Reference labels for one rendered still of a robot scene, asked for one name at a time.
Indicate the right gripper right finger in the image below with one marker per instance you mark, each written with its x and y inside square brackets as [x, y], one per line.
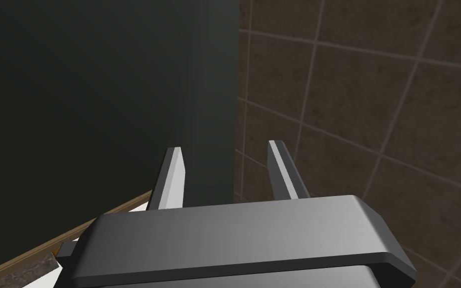
[285, 176]

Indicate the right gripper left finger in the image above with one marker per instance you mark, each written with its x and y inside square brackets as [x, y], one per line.
[171, 184]

